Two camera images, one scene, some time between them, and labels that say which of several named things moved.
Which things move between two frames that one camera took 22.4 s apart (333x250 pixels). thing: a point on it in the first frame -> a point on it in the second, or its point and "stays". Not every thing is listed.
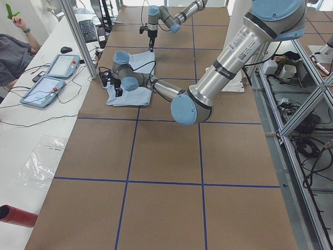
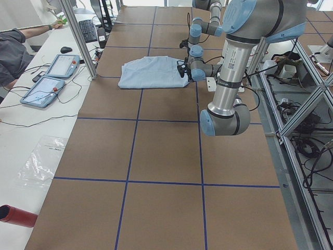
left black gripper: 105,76 -> 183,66
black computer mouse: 65,49 stays
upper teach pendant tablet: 63,66 stays
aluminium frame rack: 294,101 stays
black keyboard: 88,30 stays
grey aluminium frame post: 67,11 stays
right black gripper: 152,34 -> 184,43
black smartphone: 36,78 stays
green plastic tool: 10,14 -> 64,20
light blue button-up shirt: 144,63 -> 152,72
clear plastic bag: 38,170 stays
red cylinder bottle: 13,215 stays
